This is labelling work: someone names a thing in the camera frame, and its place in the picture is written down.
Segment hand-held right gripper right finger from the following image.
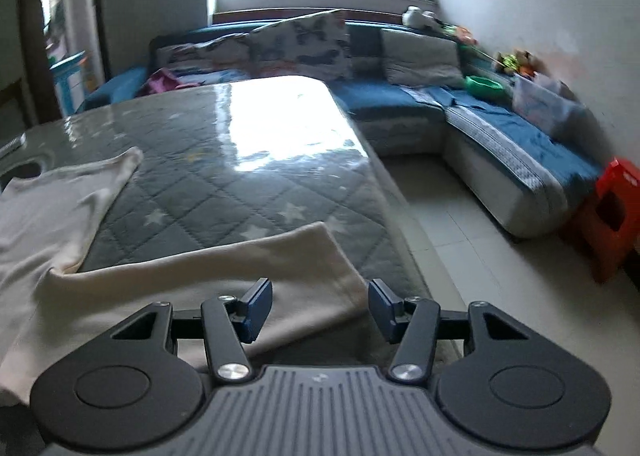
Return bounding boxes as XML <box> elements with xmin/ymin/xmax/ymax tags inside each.
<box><xmin>368</xmin><ymin>279</ymin><xmax>534</xmax><ymax>383</ymax></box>

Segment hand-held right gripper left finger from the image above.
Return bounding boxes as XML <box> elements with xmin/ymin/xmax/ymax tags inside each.
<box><xmin>111</xmin><ymin>279</ymin><xmax>274</xmax><ymax>384</ymax></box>

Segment cream shirt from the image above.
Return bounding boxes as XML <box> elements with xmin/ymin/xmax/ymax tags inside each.
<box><xmin>0</xmin><ymin>146</ymin><xmax>371</xmax><ymax>407</ymax></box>

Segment grey quilted star mat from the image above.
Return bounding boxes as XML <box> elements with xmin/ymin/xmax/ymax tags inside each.
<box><xmin>0</xmin><ymin>76</ymin><xmax>461</xmax><ymax>372</ymax></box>

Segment blue corner sofa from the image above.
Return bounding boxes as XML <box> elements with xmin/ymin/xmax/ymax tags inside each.
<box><xmin>75</xmin><ymin>19</ymin><xmax>606</xmax><ymax>239</ymax></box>

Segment red plastic stool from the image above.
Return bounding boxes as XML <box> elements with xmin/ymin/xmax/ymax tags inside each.
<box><xmin>560</xmin><ymin>157</ymin><xmax>640</xmax><ymax>284</ymax></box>

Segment pink cloth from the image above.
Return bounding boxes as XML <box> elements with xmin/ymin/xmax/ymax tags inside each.
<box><xmin>145</xmin><ymin>69</ymin><xmax>181</xmax><ymax>94</ymax></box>

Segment green bowl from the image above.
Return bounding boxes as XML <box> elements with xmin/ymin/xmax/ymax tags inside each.
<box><xmin>465</xmin><ymin>75</ymin><xmax>503</xmax><ymax>98</ymax></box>

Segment grey cushion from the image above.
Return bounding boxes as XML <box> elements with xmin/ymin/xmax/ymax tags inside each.
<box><xmin>381</xmin><ymin>29</ymin><xmax>463</xmax><ymax>87</ymax></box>

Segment dark blue cushion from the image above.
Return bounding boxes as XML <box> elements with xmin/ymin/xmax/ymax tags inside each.
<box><xmin>350</xmin><ymin>31</ymin><xmax>383</xmax><ymax>72</ymax></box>

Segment small butterfly print cushion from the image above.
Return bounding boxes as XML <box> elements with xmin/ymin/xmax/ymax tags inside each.
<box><xmin>156</xmin><ymin>34</ymin><xmax>253</xmax><ymax>74</ymax></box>

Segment clear plastic storage box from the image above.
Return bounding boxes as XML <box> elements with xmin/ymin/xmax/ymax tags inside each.
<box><xmin>512</xmin><ymin>74</ymin><xmax>583</xmax><ymax>134</ymax></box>

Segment large butterfly print cushion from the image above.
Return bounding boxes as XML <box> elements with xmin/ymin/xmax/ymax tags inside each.
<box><xmin>250</xmin><ymin>10</ymin><xmax>353</xmax><ymax>82</ymax></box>

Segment colourful toy pile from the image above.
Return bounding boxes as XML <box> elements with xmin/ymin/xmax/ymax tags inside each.
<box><xmin>492</xmin><ymin>50</ymin><xmax>538</xmax><ymax>77</ymax></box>

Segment orange toy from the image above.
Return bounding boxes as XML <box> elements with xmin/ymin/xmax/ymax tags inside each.
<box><xmin>440</xmin><ymin>24</ymin><xmax>478</xmax><ymax>44</ymax></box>

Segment white plush toy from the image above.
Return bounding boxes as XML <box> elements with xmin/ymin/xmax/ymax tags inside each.
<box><xmin>402</xmin><ymin>6</ymin><xmax>438</xmax><ymax>30</ymax></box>

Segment turquoise small table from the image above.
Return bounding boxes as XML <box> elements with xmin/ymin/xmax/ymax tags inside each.
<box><xmin>50</xmin><ymin>51</ymin><xmax>88</xmax><ymax>114</ymax></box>

